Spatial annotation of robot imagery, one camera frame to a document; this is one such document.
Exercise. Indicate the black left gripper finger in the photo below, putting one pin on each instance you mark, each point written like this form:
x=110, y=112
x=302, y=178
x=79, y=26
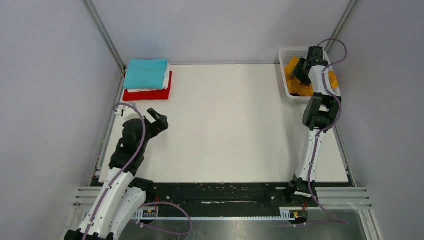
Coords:
x=161, y=122
x=153, y=113

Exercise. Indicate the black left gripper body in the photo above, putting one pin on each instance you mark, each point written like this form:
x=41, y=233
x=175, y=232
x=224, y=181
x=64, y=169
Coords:
x=151, y=130

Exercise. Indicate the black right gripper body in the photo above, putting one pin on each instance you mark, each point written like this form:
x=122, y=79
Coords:
x=300, y=74

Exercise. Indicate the yellow t shirt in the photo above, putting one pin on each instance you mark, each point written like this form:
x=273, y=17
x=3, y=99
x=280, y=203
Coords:
x=296, y=87

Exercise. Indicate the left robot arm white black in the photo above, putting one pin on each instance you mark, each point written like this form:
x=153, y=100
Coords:
x=122, y=192

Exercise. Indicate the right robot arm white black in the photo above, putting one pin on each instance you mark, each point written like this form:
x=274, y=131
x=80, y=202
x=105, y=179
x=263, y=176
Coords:
x=319, y=117

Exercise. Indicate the folded red t shirt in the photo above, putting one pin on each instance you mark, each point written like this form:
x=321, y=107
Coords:
x=149, y=95

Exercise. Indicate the white plastic laundry basket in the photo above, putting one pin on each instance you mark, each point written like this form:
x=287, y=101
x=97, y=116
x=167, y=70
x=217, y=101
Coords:
x=285, y=55

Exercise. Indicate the folded white t shirt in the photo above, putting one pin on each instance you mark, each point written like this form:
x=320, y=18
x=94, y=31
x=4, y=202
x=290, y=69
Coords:
x=165, y=83

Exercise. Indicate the folded cyan t shirt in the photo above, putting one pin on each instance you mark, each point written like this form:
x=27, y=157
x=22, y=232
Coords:
x=145, y=74

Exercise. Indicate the left controller board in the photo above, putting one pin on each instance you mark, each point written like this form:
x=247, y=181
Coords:
x=149, y=213

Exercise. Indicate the controller board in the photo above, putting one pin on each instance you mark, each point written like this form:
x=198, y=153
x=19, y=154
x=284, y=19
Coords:
x=149, y=213
x=296, y=214

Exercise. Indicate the right controller board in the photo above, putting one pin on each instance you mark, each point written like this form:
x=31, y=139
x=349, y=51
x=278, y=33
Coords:
x=296, y=214

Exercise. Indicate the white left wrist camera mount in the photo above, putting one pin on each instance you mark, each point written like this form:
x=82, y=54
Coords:
x=126, y=111

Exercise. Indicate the right aluminium corner post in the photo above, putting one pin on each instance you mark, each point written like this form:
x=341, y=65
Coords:
x=343, y=19

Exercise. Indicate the aluminium corner post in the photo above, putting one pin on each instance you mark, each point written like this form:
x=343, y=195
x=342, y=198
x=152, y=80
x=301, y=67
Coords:
x=98, y=22
x=343, y=19

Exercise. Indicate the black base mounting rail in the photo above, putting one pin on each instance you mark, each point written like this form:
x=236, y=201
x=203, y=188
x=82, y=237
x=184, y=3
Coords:
x=215, y=200

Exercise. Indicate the left aluminium corner post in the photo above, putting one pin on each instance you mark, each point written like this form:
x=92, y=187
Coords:
x=98, y=22

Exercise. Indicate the white slotted cable duct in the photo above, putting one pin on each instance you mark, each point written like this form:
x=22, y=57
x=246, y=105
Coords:
x=282, y=215

